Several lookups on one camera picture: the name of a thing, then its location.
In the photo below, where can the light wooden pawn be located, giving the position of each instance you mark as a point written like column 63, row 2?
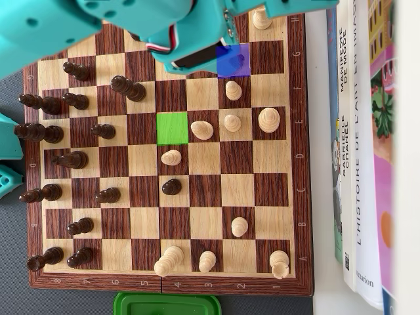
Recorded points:
column 170, row 157
column 239, row 226
column 232, row 123
column 233, row 92
column 207, row 260

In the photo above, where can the dark wooden rook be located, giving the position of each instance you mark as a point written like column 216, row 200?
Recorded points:
column 52, row 256

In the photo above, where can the dark wooden bishop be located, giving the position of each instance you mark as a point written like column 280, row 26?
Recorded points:
column 50, row 192
column 49, row 105

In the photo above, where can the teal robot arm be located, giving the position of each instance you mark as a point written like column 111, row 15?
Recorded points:
column 49, row 26

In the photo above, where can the pink illustrated book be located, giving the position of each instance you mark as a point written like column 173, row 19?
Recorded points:
column 384, row 183

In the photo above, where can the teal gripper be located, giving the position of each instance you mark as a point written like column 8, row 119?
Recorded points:
column 197, row 61

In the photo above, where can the wooden chessboard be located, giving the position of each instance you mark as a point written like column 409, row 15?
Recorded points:
column 203, row 157

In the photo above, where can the light pawn right of green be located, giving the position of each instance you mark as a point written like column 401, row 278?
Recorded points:
column 201, row 129

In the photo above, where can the dark wooden king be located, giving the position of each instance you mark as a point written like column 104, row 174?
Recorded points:
column 49, row 134

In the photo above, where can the dark wooden queen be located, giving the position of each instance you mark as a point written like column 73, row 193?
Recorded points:
column 134, row 90

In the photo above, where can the light wooden rook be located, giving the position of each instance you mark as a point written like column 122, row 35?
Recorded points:
column 279, row 262
column 262, row 21

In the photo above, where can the green plastic container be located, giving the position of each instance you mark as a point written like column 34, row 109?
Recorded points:
column 164, row 305

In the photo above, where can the white art history book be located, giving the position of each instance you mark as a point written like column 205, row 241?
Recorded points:
column 367, row 197

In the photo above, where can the light wooden queen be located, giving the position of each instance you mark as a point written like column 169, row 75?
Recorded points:
column 170, row 259

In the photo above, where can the dark wooden knight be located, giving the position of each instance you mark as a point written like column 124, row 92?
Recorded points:
column 77, row 160

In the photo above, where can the blue illustrated book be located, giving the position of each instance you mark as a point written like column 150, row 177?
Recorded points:
column 332, row 65

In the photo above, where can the light wooden king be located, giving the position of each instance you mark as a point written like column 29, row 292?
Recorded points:
column 269, row 119

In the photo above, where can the white Gabrielle Chanel book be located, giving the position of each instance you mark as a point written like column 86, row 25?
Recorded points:
column 349, row 203

